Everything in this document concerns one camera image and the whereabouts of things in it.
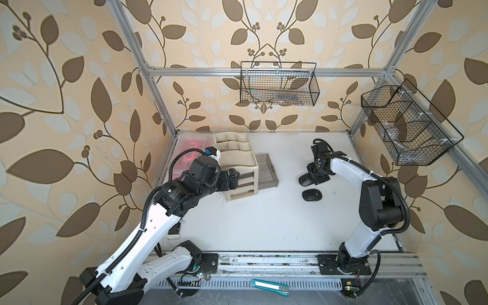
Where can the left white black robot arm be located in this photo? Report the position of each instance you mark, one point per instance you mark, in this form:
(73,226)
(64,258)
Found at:
(125,277)

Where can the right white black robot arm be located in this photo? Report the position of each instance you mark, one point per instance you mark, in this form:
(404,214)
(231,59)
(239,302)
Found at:
(382,208)

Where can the black computer mouse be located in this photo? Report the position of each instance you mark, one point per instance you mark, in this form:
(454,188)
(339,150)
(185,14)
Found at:
(306,180)
(312,195)

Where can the black tool strip on table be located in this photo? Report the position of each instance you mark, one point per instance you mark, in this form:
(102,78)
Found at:
(174,232)

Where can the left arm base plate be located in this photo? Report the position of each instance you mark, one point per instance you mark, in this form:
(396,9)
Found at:
(206,263)

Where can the beige drawer organizer cabinet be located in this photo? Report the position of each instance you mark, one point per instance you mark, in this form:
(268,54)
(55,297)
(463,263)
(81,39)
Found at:
(237,153)

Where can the teal utility knife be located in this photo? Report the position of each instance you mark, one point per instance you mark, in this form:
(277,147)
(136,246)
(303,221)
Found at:
(278,288)

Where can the back black wire basket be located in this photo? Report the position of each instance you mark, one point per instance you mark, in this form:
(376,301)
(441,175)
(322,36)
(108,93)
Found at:
(279,83)

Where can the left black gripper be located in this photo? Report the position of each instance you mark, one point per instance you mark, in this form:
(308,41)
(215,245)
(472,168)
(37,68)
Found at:
(232,180)

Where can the black wire basket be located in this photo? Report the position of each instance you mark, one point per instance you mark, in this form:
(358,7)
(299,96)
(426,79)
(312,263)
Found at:
(413,129)
(279,83)

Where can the grey drawer of organizer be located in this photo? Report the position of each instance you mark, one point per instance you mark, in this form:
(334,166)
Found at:
(267,174)

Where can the aluminium front rail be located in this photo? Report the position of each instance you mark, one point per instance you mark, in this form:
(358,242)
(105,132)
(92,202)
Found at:
(393,265)

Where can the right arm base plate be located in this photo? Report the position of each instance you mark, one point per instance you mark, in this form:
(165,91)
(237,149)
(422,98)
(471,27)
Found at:
(331,264)

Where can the pink clear plastic case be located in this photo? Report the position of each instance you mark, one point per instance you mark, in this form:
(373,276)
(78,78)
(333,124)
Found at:
(188,141)

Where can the right black wire basket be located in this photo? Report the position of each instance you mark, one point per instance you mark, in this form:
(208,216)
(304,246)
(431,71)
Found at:
(413,129)

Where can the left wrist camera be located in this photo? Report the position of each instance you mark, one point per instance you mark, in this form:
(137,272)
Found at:
(213,152)

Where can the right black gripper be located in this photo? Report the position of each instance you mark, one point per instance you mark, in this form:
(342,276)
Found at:
(316,180)

